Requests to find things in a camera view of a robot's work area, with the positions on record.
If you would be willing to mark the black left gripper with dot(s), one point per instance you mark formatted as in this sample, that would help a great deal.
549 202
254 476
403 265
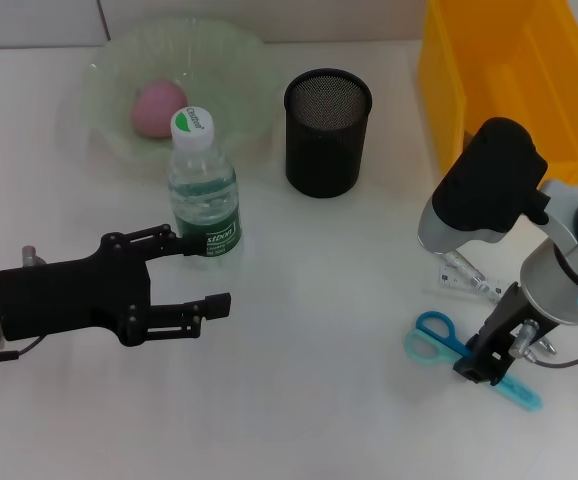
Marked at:
69 300

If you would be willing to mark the pink peach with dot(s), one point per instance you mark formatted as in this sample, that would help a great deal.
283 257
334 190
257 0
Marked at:
154 110

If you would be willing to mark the clear silver ballpoint pen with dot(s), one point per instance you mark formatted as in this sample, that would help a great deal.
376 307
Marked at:
461 265

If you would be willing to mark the blue capped scissors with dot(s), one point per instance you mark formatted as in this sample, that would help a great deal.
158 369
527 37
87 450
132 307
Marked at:
431 322

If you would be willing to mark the yellow plastic bin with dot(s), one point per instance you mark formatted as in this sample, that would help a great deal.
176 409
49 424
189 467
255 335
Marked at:
469 60

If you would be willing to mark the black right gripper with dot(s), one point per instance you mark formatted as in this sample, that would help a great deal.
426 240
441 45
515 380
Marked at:
504 325

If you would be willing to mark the transparent plastic ruler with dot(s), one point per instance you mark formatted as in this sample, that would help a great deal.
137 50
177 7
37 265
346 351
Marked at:
456 282

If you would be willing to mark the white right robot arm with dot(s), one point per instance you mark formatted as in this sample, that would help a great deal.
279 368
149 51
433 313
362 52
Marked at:
559 270

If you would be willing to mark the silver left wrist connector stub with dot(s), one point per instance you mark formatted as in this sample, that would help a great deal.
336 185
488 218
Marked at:
31 255

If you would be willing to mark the green glass fruit plate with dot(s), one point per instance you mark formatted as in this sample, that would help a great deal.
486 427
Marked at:
119 65

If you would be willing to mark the clear green-label water bottle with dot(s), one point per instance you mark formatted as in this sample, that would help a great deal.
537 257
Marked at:
201 200

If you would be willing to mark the black mesh pen holder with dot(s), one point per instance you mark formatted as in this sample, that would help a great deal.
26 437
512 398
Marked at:
326 150

